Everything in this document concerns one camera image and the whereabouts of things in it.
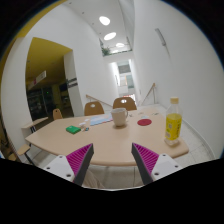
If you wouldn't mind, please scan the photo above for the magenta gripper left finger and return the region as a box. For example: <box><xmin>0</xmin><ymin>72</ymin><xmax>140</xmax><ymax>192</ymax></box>
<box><xmin>66</xmin><ymin>144</ymin><xmax>94</xmax><ymax>186</ymax></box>

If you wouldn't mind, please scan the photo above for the green hanging plant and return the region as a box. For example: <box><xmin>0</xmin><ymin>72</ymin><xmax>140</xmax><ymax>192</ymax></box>
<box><xmin>101</xmin><ymin>47</ymin><xmax>111</xmax><ymax>56</ymax></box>

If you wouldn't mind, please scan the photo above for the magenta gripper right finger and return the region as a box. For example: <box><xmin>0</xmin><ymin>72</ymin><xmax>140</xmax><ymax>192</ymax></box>
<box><xmin>131</xmin><ymin>143</ymin><xmax>159</xmax><ymax>185</ymax></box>

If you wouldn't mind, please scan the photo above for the yellow drink plastic bottle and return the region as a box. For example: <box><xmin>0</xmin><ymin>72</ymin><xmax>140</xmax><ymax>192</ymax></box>
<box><xmin>165</xmin><ymin>97</ymin><xmax>182</xmax><ymax>146</ymax></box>

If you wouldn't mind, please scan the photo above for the white ceramic mug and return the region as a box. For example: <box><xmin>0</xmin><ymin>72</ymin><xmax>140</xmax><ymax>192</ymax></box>
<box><xmin>111</xmin><ymin>108</ymin><xmax>128</xmax><ymax>127</ymax></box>

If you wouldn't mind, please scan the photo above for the green small box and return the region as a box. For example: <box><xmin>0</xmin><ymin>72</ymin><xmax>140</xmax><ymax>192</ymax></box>
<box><xmin>66</xmin><ymin>126</ymin><xmax>81</xmax><ymax>134</ymax></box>

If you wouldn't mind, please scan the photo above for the light blue paper sheet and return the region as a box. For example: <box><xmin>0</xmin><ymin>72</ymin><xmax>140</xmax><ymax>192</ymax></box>
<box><xmin>90</xmin><ymin>114</ymin><xmax>112</xmax><ymax>126</ymax></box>

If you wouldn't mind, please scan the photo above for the wooden side desk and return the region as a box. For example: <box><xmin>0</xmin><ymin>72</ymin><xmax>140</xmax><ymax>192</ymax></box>
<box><xmin>22</xmin><ymin>117</ymin><xmax>48</xmax><ymax>129</ymax></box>

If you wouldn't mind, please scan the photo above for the wooden chair far left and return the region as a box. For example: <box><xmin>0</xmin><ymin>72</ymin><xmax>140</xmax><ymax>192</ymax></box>
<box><xmin>53</xmin><ymin>109</ymin><xmax>63</xmax><ymax>120</ymax></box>

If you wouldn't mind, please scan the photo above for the wooden chair right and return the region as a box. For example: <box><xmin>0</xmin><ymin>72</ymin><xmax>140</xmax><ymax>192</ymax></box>
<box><xmin>113</xmin><ymin>97</ymin><xmax>137</xmax><ymax>111</ymax></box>

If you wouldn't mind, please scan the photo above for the red round coaster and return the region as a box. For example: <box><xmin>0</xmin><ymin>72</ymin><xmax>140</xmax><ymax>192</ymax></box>
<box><xmin>137</xmin><ymin>119</ymin><xmax>152</xmax><ymax>126</ymax></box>

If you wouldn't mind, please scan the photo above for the beige wooden table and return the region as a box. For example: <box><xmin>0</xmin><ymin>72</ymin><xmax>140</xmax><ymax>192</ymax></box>
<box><xmin>26</xmin><ymin>107</ymin><xmax>189</xmax><ymax>166</ymax></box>

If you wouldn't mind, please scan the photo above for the wooden chair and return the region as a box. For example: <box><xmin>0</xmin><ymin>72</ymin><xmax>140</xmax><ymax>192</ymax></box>
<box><xmin>53</xmin><ymin>109</ymin><xmax>63</xmax><ymax>120</ymax></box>
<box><xmin>84</xmin><ymin>101</ymin><xmax>104</xmax><ymax>116</ymax></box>
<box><xmin>113</xmin><ymin>97</ymin><xmax>137</xmax><ymax>111</ymax></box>

